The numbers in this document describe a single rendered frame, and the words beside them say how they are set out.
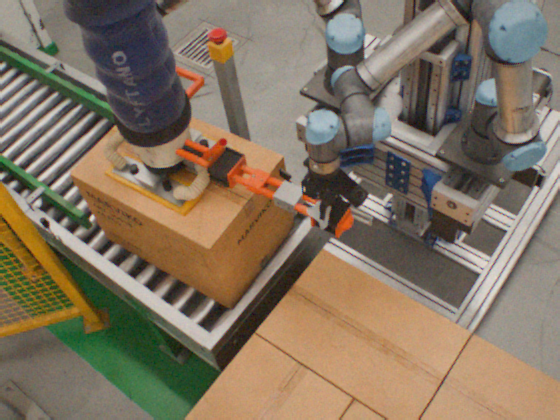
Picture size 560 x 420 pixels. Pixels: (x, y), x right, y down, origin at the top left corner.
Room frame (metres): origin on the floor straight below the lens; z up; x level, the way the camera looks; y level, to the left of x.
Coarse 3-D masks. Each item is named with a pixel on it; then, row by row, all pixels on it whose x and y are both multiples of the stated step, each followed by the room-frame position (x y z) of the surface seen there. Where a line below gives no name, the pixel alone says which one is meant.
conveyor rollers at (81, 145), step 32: (0, 64) 2.58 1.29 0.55; (0, 96) 2.34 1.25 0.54; (32, 96) 2.28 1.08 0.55; (64, 96) 2.27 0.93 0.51; (0, 128) 2.11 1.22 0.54; (32, 128) 2.05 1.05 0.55; (64, 128) 2.04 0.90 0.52; (96, 128) 1.97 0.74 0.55; (64, 160) 1.82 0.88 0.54; (32, 192) 1.68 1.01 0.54; (64, 224) 1.47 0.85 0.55; (96, 224) 1.46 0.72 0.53; (160, 288) 1.11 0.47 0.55; (192, 288) 1.09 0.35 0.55; (192, 320) 0.96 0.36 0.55; (224, 320) 0.94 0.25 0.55
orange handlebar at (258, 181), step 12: (180, 72) 1.59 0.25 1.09; (192, 72) 1.58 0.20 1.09; (192, 144) 1.26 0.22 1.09; (180, 156) 1.23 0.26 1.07; (192, 156) 1.21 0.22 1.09; (252, 168) 1.13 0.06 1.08; (240, 180) 1.09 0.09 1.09; (252, 180) 1.08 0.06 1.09; (264, 180) 1.07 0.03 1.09; (276, 180) 1.07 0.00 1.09; (252, 192) 1.06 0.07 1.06; (264, 192) 1.04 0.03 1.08; (300, 204) 0.97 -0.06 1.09; (348, 228) 0.88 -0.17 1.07
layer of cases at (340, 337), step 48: (336, 288) 0.99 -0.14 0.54; (384, 288) 0.96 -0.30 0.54; (288, 336) 0.84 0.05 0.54; (336, 336) 0.81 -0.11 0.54; (384, 336) 0.78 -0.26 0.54; (432, 336) 0.75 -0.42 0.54; (240, 384) 0.71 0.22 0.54; (288, 384) 0.68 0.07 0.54; (336, 384) 0.65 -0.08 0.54; (384, 384) 0.62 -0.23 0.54; (432, 384) 0.59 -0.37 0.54; (480, 384) 0.56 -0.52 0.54; (528, 384) 0.53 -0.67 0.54
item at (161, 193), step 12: (132, 156) 1.37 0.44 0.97; (108, 168) 1.33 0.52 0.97; (132, 168) 1.29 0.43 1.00; (120, 180) 1.28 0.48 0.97; (132, 180) 1.26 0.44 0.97; (168, 180) 1.22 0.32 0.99; (180, 180) 1.23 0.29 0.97; (144, 192) 1.21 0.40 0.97; (156, 192) 1.20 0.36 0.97; (168, 192) 1.19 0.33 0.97; (168, 204) 1.15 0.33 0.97; (180, 204) 1.13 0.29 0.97; (192, 204) 1.13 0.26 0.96
